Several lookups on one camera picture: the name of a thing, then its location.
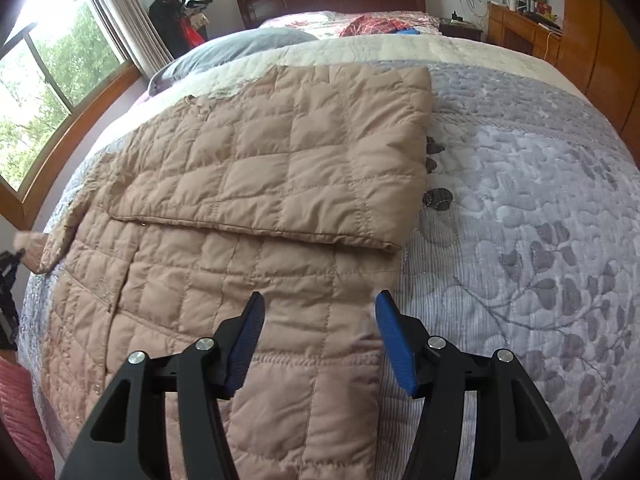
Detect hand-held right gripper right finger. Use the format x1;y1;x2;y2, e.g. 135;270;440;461
375;290;583;480

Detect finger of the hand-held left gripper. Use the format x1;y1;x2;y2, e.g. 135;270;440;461
0;249;26;293

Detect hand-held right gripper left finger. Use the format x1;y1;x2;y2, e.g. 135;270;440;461
59;291;266;480

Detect tan quilted jacket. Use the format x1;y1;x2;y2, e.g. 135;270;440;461
12;65;453;480

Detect coat rack with clothes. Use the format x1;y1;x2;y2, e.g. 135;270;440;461
148;0;213;58

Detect grey floral quilted bedspread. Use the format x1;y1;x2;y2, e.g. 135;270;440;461
20;35;640;480

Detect large wood-framed window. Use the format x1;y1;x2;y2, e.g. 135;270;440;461
0;0;141;231

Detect beige curtain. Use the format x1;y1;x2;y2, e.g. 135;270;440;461
95;0;176;78

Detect grey-blue pillow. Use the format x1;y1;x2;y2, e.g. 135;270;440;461
148;27;318;96

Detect red patterned cloth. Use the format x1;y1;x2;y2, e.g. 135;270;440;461
340;14;416;37

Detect dark nightstand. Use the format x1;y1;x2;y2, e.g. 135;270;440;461
440;10;483;42

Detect pink floral bed sheet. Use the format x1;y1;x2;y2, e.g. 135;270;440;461
260;10;443;41

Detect wooden desk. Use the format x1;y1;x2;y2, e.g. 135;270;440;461
487;2;563;63

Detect wooden wardrobe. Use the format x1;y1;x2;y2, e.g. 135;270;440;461
557;0;640;136

